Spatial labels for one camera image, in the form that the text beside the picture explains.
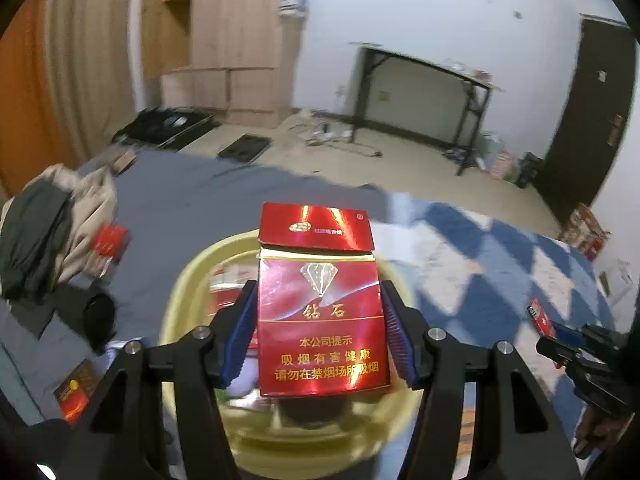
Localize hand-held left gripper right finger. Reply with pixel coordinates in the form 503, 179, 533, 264
380, 280, 583, 480

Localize printed cardboard box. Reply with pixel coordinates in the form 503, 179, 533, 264
560, 202, 611, 256

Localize power strip with cables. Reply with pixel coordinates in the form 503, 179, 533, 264
295, 120, 383, 158

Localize red white cigarette pack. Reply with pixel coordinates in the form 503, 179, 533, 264
92, 225, 131, 266

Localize black bag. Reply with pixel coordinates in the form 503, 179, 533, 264
517, 152, 543, 188

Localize pale yellow plastic basin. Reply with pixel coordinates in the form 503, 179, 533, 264
159, 230, 426, 473

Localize grey green garment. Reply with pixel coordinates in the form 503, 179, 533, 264
30, 282, 87, 338

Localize dark box orange print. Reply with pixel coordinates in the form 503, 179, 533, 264
52, 360, 108, 423

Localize small brown box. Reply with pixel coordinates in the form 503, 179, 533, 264
112, 149, 137, 176

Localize red cigarette pack diamond print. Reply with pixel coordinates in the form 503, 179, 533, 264
257, 202, 392, 400

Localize black folding table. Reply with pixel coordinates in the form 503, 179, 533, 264
350, 42, 503, 177

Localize pink packet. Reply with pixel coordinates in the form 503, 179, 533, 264
490, 152, 518, 181

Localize beige garment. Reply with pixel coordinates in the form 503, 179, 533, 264
20, 164, 121, 291

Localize black cylinder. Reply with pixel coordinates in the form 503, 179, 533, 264
82, 292, 117, 353

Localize brass door handle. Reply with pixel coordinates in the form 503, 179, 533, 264
607, 114, 626, 147

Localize black open case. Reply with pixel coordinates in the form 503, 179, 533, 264
112, 106, 221, 151

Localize grey bed sheet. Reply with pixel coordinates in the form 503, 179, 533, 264
0, 147, 401, 431

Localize beige curtain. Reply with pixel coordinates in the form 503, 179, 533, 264
45, 0, 146, 161

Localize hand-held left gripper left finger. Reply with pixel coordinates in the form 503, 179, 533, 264
60, 279, 260, 480

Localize dark brown door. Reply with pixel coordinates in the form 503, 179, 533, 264
537, 17, 638, 221

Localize blue checked plush blanket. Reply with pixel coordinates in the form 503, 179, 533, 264
367, 200, 617, 480

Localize long red box white label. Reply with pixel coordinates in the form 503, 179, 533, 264
526, 298, 557, 338

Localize light wooden wardrobe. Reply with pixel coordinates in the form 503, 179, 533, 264
141, 0, 301, 128

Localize black flat tray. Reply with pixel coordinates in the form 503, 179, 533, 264
217, 133, 273, 163

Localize person's right hand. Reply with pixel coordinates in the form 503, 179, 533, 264
572, 395, 623, 461

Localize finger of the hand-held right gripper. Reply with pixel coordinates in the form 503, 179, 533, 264
536, 336, 576, 368
552, 321, 583, 343

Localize orange curtain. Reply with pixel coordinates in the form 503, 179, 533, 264
0, 0, 76, 196

